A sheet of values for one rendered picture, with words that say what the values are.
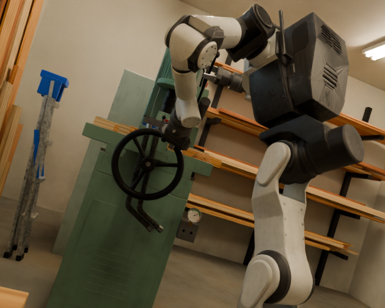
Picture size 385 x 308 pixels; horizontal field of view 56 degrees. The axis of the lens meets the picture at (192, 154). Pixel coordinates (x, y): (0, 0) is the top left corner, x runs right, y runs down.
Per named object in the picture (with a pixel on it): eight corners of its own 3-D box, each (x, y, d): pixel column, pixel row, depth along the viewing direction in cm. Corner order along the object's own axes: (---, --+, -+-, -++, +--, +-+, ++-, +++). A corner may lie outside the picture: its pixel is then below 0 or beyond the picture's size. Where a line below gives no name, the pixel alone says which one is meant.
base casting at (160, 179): (92, 169, 159) (99, 150, 159) (107, 167, 216) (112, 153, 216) (188, 200, 163) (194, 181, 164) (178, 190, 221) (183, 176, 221)
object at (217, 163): (112, 132, 175) (115, 124, 176) (112, 132, 177) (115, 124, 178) (219, 168, 181) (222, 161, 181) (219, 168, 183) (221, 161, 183)
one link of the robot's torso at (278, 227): (317, 310, 103) (328, 154, 115) (279, 308, 93) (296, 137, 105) (274, 299, 115) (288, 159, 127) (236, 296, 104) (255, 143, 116)
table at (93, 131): (76, 132, 149) (81, 118, 149) (88, 137, 179) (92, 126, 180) (214, 178, 155) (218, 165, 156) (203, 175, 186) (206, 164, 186)
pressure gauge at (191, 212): (183, 224, 156) (189, 206, 157) (183, 222, 160) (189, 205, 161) (197, 228, 157) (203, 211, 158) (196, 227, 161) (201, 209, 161)
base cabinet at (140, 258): (36, 327, 154) (91, 169, 158) (67, 282, 212) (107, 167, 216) (137, 354, 159) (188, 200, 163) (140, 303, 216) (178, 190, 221)
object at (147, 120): (142, 124, 153) (146, 112, 154) (142, 127, 164) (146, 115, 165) (171, 134, 155) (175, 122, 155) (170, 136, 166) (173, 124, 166)
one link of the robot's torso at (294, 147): (326, 180, 111) (321, 145, 116) (300, 168, 103) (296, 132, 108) (289, 189, 120) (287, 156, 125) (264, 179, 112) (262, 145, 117)
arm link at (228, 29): (212, 28, 88) (252, 29, 105) (173, 5, 92) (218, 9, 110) (195, 71, 94) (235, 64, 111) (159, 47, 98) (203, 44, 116)
